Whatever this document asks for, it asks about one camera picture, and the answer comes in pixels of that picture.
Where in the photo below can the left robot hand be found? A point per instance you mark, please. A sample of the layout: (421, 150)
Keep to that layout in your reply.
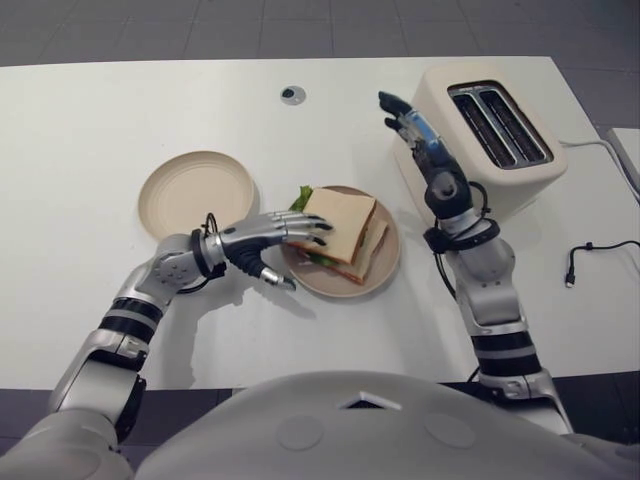
(260, 231)

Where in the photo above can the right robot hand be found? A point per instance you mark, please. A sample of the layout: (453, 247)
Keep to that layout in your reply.
(442, 175)

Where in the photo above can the bread slice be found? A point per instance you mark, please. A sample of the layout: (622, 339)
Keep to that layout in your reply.
(342, 220)
(352, 275)
(377, 237)

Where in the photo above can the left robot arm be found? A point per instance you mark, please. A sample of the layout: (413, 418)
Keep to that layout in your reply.
(125, 320)

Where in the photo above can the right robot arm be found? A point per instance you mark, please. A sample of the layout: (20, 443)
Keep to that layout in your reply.
(492, 300)

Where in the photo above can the green lettuce leaf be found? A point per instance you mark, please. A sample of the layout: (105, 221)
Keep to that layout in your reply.
(300, 199)

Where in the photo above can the beige plate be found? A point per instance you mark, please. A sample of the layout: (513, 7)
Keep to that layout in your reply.
(195, 192)
(387, 260)

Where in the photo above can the cream toaster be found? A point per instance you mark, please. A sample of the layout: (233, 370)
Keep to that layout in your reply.
(445, 90)

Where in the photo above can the robot body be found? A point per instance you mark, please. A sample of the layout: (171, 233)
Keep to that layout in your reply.
(360, 440)

